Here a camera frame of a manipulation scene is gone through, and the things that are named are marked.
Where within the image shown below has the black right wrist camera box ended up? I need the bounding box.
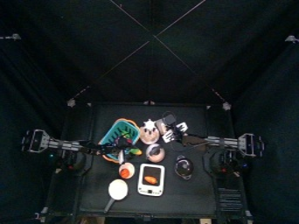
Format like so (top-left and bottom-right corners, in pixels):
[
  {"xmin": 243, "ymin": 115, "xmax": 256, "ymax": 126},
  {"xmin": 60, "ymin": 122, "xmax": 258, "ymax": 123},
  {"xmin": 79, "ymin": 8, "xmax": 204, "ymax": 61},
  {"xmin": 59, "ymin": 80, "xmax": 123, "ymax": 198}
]
[{"xmin": 163, "ymin": 114, "xmax": 178, "ymax": 126}]

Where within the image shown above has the white kitchen scale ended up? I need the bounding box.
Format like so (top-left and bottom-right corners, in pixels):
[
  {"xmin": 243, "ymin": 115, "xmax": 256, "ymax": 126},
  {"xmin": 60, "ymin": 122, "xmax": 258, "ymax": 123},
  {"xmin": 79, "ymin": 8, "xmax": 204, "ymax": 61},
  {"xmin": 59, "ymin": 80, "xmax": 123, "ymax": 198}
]
[{"xmin": 136, "ymin": 163, "xmax": 166, "ymax": 198}]

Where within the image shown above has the teal basket with orange rim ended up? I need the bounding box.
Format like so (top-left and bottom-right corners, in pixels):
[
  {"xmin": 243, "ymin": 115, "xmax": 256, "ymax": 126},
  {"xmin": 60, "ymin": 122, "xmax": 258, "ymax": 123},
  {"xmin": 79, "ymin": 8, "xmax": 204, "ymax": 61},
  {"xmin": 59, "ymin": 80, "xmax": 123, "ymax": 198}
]
[{"xmin": 97, "ymin": 117, "xmax": 142, "ymax": 164}]

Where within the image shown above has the silver toy cleaver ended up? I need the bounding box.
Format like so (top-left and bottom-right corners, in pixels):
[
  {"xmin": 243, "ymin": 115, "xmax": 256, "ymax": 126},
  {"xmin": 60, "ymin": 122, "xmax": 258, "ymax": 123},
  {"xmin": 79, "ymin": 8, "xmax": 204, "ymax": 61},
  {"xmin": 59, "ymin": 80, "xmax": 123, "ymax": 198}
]
[{"xmin": 116, "ymin": 150, "xmax": 127, "ymax": 165}]

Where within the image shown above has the orange toy food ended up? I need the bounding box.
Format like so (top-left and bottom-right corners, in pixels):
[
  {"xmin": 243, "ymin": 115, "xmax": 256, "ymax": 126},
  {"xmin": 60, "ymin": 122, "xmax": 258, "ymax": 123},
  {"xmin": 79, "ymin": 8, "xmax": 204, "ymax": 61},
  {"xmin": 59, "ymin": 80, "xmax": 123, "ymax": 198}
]
[{"xmin": 143, "ymin": 175, "xmax": 159, "ymax": 186}]

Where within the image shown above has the beige wooden piece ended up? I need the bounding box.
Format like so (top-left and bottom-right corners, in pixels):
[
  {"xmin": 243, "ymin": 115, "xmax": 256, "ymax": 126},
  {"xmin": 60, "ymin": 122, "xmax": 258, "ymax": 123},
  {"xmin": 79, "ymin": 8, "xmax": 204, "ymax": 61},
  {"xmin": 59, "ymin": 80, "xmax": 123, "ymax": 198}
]
[{"xmin": 155, "ymin": 118, "xmax": 168, "ymax": 136}]

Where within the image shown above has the black pot with lid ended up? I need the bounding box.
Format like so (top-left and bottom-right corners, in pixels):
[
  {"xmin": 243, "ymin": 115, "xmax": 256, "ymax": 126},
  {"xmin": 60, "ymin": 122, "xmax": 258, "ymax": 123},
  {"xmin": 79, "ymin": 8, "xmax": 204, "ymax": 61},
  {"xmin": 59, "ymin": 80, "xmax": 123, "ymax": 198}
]
[{"xmin": 172, "ymin": 155, "xmax": 195, "ymax": 180}]

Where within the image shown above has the white printed label sheet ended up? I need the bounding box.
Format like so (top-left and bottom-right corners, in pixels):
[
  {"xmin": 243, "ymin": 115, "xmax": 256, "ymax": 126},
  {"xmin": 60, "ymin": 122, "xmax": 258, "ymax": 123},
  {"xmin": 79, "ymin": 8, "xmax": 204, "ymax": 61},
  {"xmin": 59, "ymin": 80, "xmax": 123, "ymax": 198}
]
[{"xmin": 218, "ymin": 187, "xmax": 243, "ymax": 216}]

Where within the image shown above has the green and yellow toy vegetable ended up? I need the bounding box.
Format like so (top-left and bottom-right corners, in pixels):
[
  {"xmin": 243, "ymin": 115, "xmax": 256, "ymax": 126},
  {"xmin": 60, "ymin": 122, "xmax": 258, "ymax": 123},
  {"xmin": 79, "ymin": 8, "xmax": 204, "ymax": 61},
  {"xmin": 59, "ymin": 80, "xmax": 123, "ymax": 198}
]
[{"xmin": 128, "ymin": 148, "xmax": 144, "ymax": 157}]

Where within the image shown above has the small bowl with orange fruit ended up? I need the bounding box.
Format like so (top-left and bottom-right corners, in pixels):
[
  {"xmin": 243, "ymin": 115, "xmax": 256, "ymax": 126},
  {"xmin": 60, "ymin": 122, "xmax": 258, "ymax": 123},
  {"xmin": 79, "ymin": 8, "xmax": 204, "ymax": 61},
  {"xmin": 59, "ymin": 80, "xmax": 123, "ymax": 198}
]
[{"xmin": 117, "ymin": 162, "xmax": 136, "ymax": 179}]

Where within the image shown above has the white spiky toy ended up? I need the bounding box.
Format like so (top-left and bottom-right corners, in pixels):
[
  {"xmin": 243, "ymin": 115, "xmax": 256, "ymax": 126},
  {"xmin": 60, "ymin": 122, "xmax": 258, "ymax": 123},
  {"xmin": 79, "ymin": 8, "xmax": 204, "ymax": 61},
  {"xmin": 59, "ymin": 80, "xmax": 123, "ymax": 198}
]
[{"xmin": 143, "ymin": 118, "xmax": 156, "ymax": 130}]

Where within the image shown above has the white frying pan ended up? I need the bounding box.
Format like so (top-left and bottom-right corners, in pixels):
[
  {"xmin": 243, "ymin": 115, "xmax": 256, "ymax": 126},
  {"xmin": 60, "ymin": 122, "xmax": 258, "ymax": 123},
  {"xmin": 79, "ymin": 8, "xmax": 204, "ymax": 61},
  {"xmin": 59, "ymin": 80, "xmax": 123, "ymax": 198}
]
[{"xmin": 103, "ymin": 178, "xmax": 130, "ymax": 214}]

